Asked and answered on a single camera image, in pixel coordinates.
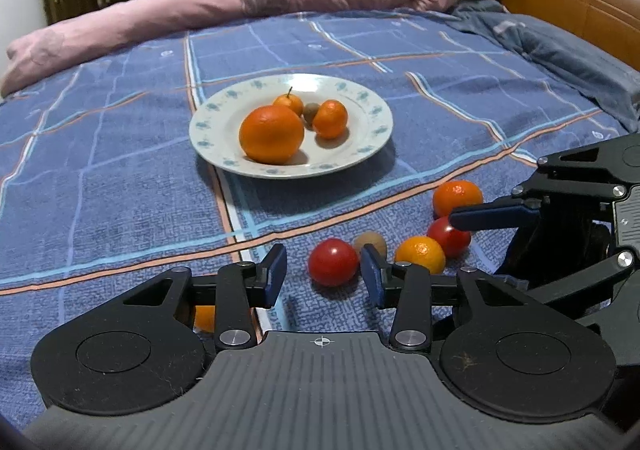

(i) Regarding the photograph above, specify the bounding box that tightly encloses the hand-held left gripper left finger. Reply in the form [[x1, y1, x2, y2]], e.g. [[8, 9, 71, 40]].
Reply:
[[122, 243, 289, 352]]

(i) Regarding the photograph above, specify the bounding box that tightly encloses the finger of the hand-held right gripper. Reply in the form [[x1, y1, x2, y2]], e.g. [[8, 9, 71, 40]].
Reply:
[[525, 251, 637, 307], [448, 137, 630, 233]]

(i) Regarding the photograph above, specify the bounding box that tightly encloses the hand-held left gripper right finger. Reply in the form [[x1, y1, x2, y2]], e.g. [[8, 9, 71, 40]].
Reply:
[[359, 244, 527, 352]]

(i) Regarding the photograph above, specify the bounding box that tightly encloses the small orange mandarin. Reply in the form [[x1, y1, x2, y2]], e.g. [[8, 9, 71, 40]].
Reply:
[[432, 180, 485, 218], [272, 86, 305, 117], [395, 236, 446, 275], [192, 305, 217, 333], [312, 99, 349, 140]]

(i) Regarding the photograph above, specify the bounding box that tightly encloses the red tomato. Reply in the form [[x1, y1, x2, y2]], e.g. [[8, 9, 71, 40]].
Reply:
[[426, 216, 472, 258], [307, 238, 361, 287]]

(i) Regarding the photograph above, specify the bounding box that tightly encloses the large orange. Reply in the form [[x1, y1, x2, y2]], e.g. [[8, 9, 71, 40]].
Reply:
[[239, 105, 306, 165]]

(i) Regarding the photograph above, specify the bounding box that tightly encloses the white floral rim plate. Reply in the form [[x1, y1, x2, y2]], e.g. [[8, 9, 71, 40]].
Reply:
[[189, 73, 394, 180]]

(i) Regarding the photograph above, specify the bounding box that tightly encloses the blue plaid bedsheet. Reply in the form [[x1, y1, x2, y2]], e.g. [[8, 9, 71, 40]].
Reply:
[[0, 8, 640, 431]]

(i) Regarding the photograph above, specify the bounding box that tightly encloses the pink floral quilt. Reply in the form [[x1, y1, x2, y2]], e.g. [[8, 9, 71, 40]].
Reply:
[[0, 0, 473, 98]]

